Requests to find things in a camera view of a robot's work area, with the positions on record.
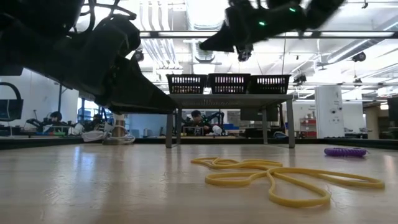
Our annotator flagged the black ceiling camera device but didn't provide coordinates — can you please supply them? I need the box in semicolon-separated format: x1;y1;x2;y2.
237;45;254;62

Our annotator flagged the white pillar cabinet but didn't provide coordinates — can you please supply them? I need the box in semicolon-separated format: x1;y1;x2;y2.
314;85;345;139

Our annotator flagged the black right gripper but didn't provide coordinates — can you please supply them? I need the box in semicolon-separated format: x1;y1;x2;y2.
199;2;272;54

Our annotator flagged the black slotted plastic basket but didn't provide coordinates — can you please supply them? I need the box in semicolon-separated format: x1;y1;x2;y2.
207;73;252;95
249;74;292;95
165;73;209;95

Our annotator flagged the black aluminium table frame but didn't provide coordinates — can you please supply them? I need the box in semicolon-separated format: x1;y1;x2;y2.
0;136;398;151

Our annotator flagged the dark wall monitor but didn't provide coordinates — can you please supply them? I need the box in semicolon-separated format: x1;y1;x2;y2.
0;98;24;123

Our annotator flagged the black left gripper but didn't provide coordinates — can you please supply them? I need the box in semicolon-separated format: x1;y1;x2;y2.
0;30;178;114

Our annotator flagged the person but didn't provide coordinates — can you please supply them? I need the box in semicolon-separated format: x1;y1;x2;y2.
91;113;105;132
183;109;219;136
49;111;63;126

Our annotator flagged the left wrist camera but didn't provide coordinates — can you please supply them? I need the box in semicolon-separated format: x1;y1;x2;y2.
93;14;142;58

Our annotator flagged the red cabinet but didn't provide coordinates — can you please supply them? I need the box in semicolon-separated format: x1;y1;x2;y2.
299;117;317;139

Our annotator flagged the purple spiral wrist coil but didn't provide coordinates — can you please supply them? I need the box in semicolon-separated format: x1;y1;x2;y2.
323;147;369;158

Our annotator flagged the black ceiling spotlight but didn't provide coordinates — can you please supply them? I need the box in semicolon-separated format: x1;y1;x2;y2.
133;48;145;63
351;51;368;63
293;73;308;85

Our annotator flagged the white lamp cord bundle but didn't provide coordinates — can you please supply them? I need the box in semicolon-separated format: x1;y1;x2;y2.
81;126;136;146

